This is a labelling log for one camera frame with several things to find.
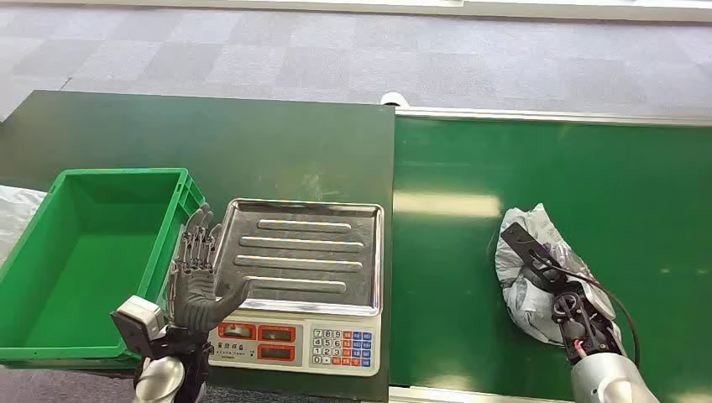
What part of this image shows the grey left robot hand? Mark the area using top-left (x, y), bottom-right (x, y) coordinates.
top-left (168, 202), bottom-right (253, 335)

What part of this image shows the grey plastic mailer package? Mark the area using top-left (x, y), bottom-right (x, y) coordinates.
top-left (494, 202), bottom-right (624, 347)

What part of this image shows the green plastic basket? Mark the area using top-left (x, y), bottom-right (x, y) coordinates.
top-left (0, 167), bottom-right (207, 369)

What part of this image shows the steel weighing tray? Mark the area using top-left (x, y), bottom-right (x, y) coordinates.
top-left (213, 198), bottom-right (386, 318)

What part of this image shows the white electronic scale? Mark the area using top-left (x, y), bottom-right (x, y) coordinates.
top-left (207, 198), bottom-right (386, 378)

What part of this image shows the white plastic bag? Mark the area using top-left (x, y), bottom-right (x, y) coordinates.
top-left (0, 185), bottom-right (48, 265)

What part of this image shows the green conveyor belt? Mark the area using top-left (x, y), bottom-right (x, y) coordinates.
top-left (388, 107), bottom-right (712, 403)

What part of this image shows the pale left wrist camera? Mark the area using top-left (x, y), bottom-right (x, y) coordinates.
top-left (110, 296), bottom-right (167, 360)

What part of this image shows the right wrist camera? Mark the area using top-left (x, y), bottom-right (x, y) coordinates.
top-left (500, 222), bottom-right (558, 280)

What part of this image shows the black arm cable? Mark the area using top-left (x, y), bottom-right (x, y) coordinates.
top-left (547, 264), bottom-right (641, 369)

